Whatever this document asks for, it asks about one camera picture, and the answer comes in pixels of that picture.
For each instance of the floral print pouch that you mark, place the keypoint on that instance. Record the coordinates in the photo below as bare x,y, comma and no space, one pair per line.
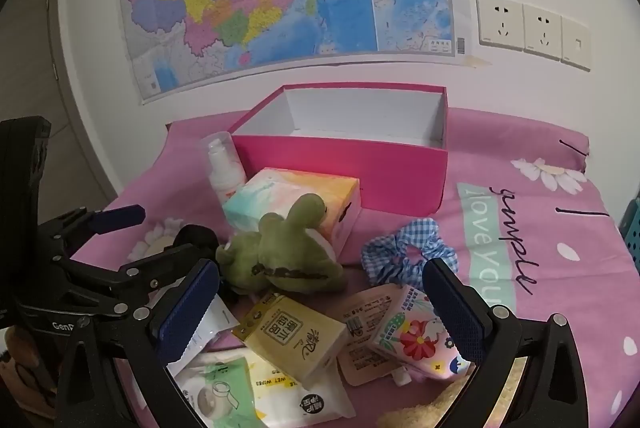
415,338

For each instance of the pink cardboard box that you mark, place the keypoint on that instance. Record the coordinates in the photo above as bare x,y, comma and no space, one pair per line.
350,173

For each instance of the yellow tissue pack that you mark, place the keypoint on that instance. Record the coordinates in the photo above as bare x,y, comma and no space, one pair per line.
290,333

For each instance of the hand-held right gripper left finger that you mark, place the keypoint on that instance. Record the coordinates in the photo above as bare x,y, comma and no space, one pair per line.
185,313

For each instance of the green frog plush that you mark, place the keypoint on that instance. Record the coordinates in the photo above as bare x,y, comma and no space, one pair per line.
280,248

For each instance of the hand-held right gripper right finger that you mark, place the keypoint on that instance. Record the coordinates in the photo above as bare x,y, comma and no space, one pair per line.
452,308

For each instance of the yellow white wet wipes pack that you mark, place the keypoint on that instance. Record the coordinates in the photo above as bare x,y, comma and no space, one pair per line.
300,403

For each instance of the white wall socket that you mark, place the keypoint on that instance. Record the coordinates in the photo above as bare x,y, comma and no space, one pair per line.
542,30
500,20

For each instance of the white spray bottle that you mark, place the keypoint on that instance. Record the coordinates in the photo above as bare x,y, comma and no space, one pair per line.
225,178

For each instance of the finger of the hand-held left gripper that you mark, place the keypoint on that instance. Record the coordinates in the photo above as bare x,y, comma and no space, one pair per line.
120,217
130,280

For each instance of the blue perforated basket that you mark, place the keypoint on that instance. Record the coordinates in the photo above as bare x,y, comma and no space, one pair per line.
632,233

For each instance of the grey door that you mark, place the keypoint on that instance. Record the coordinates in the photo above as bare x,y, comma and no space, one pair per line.
40,58

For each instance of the blue gingham scrunchie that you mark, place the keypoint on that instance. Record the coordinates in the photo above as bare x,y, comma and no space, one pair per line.
385,253

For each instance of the pastel tissue pack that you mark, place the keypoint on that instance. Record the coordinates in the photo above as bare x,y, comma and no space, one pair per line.
300,193

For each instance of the green white pack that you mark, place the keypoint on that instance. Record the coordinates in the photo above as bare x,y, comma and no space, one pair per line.
225,383

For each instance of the white wall switch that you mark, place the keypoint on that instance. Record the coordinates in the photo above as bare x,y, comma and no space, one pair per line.
576,44

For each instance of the beige sachet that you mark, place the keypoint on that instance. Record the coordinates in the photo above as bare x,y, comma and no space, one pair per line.
365,365

